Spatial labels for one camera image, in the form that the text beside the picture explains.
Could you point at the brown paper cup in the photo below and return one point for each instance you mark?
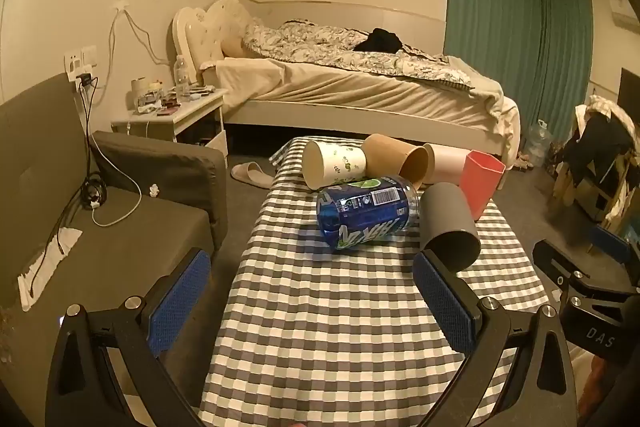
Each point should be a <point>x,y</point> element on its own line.
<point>387,154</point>

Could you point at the small white crumpled object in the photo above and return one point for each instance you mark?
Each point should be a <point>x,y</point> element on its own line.
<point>153,190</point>

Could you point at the pale pink cup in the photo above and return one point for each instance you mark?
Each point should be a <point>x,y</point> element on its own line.
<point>445,162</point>

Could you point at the black plug charger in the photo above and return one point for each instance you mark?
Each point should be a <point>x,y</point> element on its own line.
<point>85,80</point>

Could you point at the white wall socket panel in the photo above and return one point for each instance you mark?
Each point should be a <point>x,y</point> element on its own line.
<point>82,59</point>

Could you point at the white air conditioner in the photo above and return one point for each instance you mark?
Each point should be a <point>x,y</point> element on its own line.
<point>627,14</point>

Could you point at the dark cabinet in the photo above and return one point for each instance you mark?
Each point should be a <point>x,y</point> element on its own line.
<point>631,87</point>

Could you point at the black garment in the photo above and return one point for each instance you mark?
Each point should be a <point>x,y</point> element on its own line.
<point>378,41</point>

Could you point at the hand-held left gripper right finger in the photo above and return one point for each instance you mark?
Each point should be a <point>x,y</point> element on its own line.
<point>445,307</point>

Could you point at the white green-printed paper cup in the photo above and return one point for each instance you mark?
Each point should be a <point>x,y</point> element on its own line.
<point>335,164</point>

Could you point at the large clear water jug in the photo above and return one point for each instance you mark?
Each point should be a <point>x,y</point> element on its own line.
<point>540,142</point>

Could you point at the grey cup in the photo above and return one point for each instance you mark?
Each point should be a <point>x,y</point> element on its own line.
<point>445,217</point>

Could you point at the pile of small toiletries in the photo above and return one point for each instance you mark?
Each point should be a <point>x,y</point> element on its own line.
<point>167,99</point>

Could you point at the white nightstand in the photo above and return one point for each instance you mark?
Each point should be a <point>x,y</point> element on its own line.
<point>192,117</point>

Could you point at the grey checked tablecloth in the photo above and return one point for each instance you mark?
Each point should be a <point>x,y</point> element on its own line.
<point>325,317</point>

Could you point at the beige pillow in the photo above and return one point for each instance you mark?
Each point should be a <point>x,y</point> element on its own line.
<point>235,47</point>

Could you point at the wooden chair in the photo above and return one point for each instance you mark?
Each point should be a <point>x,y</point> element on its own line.
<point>575,194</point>

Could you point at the beige slipper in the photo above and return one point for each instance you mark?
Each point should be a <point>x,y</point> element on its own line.
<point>252,173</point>

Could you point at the dark grey sofa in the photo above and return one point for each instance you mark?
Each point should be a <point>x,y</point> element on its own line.
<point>125,232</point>

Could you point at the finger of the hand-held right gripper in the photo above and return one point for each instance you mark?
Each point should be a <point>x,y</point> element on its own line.
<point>550,267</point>
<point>609,243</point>

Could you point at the bed with cream headboard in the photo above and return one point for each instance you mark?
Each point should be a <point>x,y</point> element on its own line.
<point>350,97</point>

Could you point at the blue printed can-shaped cup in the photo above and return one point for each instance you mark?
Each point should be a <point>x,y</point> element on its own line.
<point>365,212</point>

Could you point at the floral duvet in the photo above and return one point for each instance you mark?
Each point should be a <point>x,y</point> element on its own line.
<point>325,44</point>

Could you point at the white tissue paper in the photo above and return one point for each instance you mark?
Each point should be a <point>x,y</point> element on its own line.
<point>47,267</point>

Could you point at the green curtain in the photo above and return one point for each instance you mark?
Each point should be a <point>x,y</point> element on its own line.
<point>492,32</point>

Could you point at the clear water bottle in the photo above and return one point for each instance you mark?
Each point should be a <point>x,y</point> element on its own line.
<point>182,79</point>

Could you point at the white jar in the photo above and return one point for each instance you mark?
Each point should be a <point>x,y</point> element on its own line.
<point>138,92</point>

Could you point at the red square cup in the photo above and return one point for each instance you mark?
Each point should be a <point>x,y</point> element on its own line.
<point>480,187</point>

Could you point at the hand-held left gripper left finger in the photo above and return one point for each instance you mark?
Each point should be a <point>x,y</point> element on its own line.
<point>180,302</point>

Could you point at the dark clothes pile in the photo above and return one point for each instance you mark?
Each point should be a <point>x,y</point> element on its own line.
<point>597,147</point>

